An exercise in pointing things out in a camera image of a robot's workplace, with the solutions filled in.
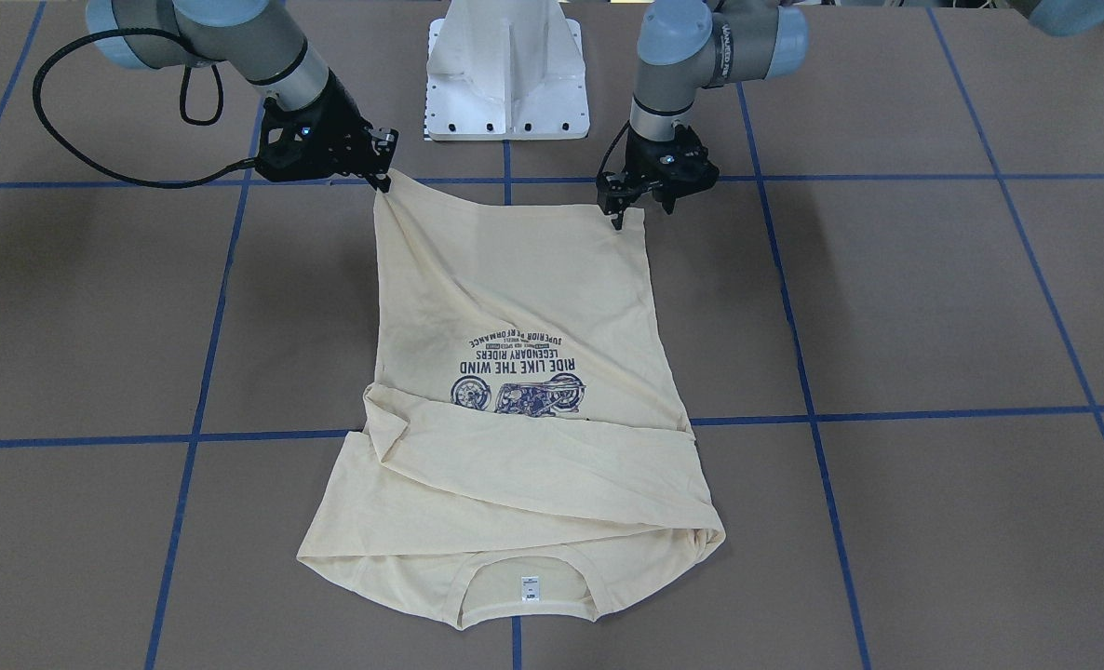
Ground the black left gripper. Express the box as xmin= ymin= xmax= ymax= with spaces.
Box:
xmin=595 ymin=130 xmax=679 ymax=232

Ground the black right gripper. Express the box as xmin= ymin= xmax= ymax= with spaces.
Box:
xmin=315 ymin=72 xmax=399 ymax=194

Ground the cream long-sleeve printed shirt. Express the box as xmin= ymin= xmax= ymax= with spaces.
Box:
xmin=297 ymin=170 xmax=726 ymax=629

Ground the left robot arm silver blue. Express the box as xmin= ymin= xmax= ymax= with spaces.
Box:
xmin=595 ymin=1 xmax=1104 ymax=230

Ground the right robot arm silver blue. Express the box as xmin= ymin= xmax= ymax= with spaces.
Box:
xmin=87 ymin=1 xmax=397 ymax=192

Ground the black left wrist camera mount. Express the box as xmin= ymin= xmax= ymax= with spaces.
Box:
xmin=666 ymin=126 xmax=720 ymax=199

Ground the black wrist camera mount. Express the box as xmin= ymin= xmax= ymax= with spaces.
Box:
xmin=666 ymin=126 xmax=720 ymax=199
xmin=254 ymin=95 xmax=348 ymax=182

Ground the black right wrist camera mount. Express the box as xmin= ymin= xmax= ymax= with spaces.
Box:
xmin=254 ymin=95 xmax=348 ymax=182

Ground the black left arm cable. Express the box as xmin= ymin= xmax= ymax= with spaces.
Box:
xmin=597 ymin=119 xmax=633 ymax=178

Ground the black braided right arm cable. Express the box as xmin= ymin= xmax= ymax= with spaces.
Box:
xmin=33 ymin=28 xmax=261 ymax=189

